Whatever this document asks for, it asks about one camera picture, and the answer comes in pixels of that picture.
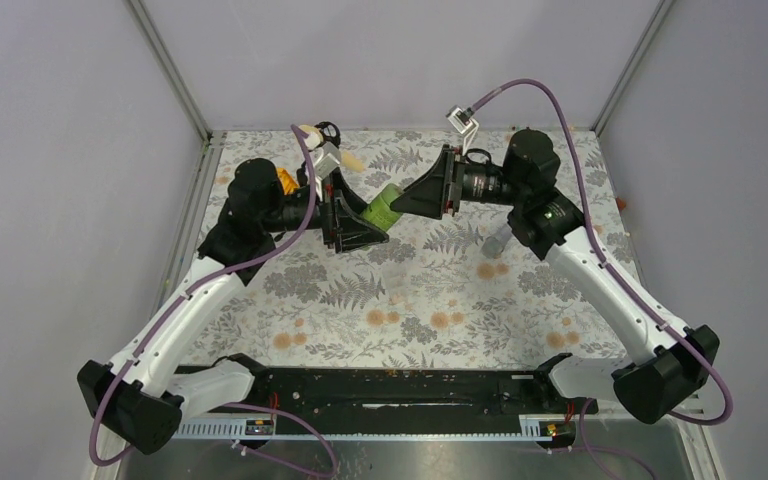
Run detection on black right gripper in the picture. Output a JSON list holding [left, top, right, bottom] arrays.
[[392, 144, 527, 219]]

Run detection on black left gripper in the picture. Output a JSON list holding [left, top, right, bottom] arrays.
[[263, 168, 390, 251]]

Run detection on green pill bottle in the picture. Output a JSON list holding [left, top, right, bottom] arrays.
[[360, 183, 403, 232]]

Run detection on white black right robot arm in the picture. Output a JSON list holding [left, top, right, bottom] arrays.
[[390, 129, 720, 424]]

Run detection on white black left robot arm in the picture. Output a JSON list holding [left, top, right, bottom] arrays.
[[77, 158, 402, 454]]

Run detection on yellow toy block piece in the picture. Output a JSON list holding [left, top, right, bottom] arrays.
[[276, 167, 300, 195]]

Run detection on grey cylinder tube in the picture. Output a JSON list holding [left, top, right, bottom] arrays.
[[481, 223, 513, 259]]

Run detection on floral patterned table mat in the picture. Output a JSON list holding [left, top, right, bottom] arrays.
[[182, 130, 637, 369]]

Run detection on black tripod microphone stand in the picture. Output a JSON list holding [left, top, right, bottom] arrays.
[[294, 121, 342, 193]]

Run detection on cream microphone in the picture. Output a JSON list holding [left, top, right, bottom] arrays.
[[294, 124, 366, 174]]

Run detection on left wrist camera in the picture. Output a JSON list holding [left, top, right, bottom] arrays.
[[313, 142, 342, 179]]

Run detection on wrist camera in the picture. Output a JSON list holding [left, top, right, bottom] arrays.
[[313, 142, 342, 179], [446, 105, 479, 153]]

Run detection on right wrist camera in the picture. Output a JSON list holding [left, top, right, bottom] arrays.
[[446, 105, 479, 153]]

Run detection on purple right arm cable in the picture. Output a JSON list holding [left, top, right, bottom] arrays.
[[468, 78, 735, 427]]

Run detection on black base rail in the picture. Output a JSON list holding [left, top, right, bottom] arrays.
[[178, 357, 601, 442]]

